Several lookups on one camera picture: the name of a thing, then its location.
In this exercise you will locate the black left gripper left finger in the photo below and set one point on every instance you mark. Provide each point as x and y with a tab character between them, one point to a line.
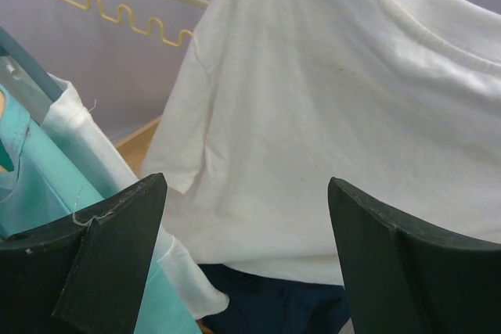
86	272

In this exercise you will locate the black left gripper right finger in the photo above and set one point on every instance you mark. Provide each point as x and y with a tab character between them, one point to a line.
405	275

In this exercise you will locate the navy t shirt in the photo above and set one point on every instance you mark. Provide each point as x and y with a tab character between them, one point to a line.
259	305

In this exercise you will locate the white t shirt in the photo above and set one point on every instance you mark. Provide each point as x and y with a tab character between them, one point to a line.
401	98

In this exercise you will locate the grey blue plastic hanger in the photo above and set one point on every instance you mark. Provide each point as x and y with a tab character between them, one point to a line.
11	48

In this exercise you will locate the teal hanging t shirt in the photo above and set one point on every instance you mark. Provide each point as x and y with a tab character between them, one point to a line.
39	185

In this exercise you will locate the wooden clothes rack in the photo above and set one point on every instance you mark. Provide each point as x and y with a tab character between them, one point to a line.
133	148

